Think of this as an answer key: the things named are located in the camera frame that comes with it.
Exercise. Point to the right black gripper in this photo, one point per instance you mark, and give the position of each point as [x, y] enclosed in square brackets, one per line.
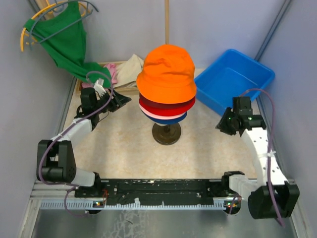
[222, 126]

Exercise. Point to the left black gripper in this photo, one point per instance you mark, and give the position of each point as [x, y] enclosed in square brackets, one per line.
[118, 101]

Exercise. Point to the dark maroon hat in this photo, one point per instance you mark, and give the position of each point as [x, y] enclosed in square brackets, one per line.
[166, 106]

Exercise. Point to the blue plastic bin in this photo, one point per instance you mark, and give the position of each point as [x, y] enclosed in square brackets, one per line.
[229, 76]

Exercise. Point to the red hat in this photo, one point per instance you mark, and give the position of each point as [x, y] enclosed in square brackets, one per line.
[167, 112]

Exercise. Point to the blue hat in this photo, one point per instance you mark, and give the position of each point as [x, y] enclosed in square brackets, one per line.
[167, 121]

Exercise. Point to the pink hat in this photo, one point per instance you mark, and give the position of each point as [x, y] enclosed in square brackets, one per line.
[158, 116]

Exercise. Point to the orange hat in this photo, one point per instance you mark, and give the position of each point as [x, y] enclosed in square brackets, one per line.
[167, 76]

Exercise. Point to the cream mannequin head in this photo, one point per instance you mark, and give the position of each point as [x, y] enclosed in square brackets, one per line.
[166, 134]

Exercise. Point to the wooden clothes rack with tray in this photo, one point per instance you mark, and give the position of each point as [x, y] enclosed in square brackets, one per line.
[123, 28]

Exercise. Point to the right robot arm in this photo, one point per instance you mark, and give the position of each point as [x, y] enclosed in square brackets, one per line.
[272, 196]

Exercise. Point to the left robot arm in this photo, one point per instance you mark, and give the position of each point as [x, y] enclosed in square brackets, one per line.
[55, 157]

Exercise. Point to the beige cloth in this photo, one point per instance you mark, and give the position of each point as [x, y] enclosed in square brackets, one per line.
[128, 71]

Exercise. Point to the pink cloth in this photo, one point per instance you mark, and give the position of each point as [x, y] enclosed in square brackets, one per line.
[112, 70]

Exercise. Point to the green shirt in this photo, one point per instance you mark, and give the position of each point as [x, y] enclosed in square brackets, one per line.
[68, 50]

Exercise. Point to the grey hanger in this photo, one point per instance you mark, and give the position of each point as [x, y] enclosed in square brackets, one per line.
[50, 25]

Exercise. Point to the yellow hanger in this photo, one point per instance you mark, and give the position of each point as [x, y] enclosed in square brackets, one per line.
[26, 38]

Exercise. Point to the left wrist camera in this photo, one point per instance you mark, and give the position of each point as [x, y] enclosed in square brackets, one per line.
[98, 87]

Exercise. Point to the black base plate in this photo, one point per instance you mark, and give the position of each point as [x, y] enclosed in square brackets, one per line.
[157, 191]

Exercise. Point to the aluminium rail frame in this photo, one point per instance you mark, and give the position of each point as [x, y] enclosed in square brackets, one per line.
[60, 195]

